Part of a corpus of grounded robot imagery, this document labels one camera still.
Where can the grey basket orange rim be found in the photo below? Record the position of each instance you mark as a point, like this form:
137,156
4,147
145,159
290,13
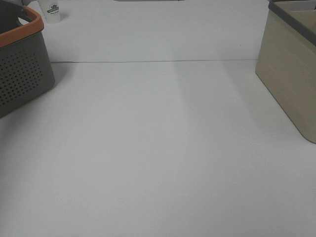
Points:
25,67

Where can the beige storage bin grey rim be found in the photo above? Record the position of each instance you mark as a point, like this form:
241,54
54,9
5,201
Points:
287,61

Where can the white paper cup green logo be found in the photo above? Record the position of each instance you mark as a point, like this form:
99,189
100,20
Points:
50,10

